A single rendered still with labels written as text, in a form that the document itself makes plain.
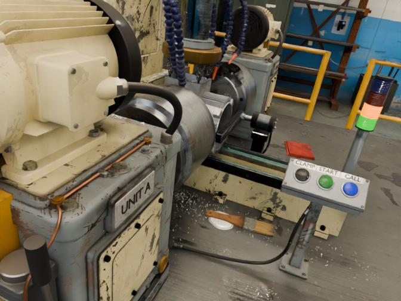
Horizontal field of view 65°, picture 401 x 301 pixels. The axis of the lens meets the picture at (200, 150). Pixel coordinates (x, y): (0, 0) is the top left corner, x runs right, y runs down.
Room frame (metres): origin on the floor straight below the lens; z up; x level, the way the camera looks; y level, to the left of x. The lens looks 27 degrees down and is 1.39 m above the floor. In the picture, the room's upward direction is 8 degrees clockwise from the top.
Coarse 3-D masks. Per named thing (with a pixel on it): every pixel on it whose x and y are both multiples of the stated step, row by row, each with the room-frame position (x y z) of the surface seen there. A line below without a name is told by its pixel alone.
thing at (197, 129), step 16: (144, 96) 0.69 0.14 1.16; (192, 96) 0.78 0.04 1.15; (128, 112) 0.65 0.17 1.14; (144, 112) 0.63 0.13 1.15; (160, 112) 0.65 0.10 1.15; (192, 112) 0.71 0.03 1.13; (208, 112) 0.78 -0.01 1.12; (192, 128) 0.67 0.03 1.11; (208, 128) 0.74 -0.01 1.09; (192, 144) 0.64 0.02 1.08; (208, 144) 0.73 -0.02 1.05; (192, 160) 0.63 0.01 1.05; (176, 176) 0.61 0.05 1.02
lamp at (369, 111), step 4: (364, 104) 1.10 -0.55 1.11; (364, 108) 1.09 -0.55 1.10; (368, 108) 1.08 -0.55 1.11; (372, 108) 1.07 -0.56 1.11; (376, 108) 1.07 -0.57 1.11; (380, 108) 1.07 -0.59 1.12; (360, 112) 1.11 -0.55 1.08; (364, 112) 1.09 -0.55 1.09; (368, 112) 1.08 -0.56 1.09; (372, 112) 1.07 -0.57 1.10; (376, 112) 1.07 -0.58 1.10; (380, 112) 1.08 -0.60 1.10; (364, 116) 1.08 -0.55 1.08; (368, 116) 1.07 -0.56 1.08; (372, 116) 1.07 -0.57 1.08; (376, 116) 1.07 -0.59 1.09
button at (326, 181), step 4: (324, 176) 0.60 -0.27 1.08; (328, 176) 0.60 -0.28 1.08; (320, 180) 0.59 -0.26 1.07; (324, 180) 0.59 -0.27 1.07; (328, 180) 0.59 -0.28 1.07; (332, 180) 0.59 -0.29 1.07; (320, 184) 0.58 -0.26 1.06; (324, 184) 0.58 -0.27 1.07; (328, 184) 0.58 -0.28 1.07; (332, 184) 0.58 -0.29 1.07; (328, 188) 0.58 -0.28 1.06
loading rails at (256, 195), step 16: (224, 144) 1.01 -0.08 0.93; (208, 160) 0.89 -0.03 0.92; (224, 160) 0.90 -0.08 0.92; (240, 160) 0.96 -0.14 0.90; (256, 160) 0.94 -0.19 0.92; (272, 160) 0.96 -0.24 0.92; (192, 176) 0.90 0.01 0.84; (208, 176) 0.88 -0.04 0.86; (224, 176) 0.87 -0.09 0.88; (240, 176) 0.85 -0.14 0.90; (256, 176) 0.84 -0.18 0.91; (272, 176) 0.83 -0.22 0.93; (208, 192) 0.88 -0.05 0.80; (224, 192) 0.86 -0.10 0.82; (240, 192) 0.85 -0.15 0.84; (256, 192) 0.83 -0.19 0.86; (272, 192) 0.82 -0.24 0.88; (256, 208) 0.83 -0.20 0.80; (272, 208) 0.81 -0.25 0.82; (288, 208) 0.80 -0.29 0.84; (304, 208) 0.79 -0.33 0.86; (320, 224) 0.77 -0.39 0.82; (336, 224) 0.76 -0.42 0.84
